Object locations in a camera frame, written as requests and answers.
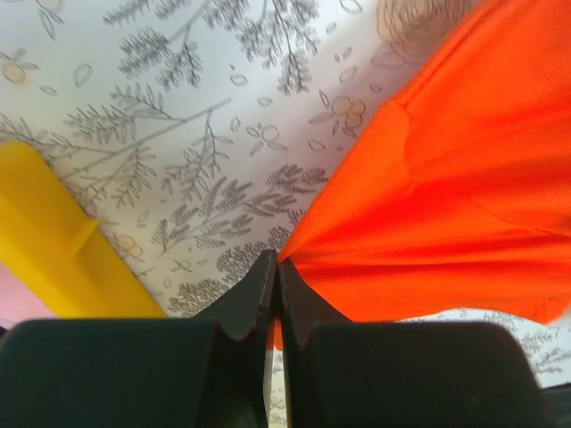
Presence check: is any orange t shirt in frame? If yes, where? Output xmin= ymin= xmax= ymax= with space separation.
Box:
xmin=278 ymin=1 xmax=570 ymax=324

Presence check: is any yellow plastic tray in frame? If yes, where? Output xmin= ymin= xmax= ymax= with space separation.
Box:
xmin=1 ymin=141 xmax=166 ymax=318

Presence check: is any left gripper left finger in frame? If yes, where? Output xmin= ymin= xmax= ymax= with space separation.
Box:
xmin=1 ymin=251 xmax=277 ymax=427

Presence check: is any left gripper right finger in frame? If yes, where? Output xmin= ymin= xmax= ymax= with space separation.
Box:
xmin=278 ymin=261 xmax=570 ymax=427

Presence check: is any pink t shirt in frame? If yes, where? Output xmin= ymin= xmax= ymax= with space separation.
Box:
xmin=0 ymin=265 xmax=54 ymax=329

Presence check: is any floral patterned table mat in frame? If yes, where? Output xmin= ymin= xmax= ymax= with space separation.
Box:
xmin=1 ymin=1 xmax=570 ymax=427

